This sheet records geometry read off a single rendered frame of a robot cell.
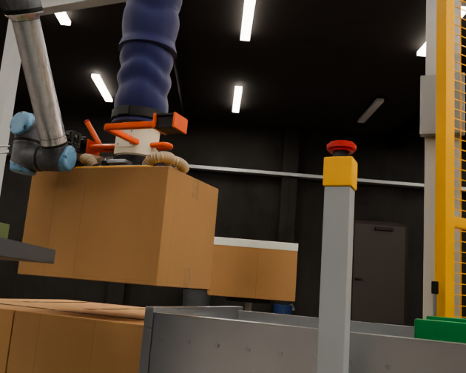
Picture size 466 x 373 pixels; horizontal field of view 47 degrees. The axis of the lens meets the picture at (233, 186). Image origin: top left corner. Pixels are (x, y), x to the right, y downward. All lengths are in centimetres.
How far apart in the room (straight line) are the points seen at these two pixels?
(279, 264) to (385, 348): 247
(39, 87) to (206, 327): 94
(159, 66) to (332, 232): 118
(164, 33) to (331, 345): 144
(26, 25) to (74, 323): 99
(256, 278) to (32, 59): 241
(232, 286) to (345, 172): 260
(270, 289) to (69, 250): 206
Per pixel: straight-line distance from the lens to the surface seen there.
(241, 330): 151
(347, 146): 129
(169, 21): 227
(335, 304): 124
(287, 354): 147
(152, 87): 216
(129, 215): 189
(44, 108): 191
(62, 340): 201
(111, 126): 193
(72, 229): 202
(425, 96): 281
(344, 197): 126
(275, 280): 382
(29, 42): 187
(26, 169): 203
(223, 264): 379
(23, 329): 213
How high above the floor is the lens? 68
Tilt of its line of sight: 11 degrees up
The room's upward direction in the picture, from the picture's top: 4 degrees clockwise
